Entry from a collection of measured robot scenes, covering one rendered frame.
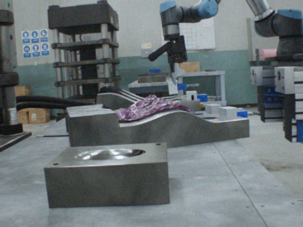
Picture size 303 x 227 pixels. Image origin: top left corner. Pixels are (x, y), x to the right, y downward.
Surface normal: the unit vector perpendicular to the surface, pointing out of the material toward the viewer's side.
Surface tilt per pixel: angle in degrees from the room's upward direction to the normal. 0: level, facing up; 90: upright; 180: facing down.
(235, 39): 90
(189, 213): 0
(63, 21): 90
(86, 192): 90
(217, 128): 90
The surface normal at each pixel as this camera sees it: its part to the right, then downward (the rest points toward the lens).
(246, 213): -0.07, -0.99
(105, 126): 0.25, 0.11
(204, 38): -0.04, 0.13
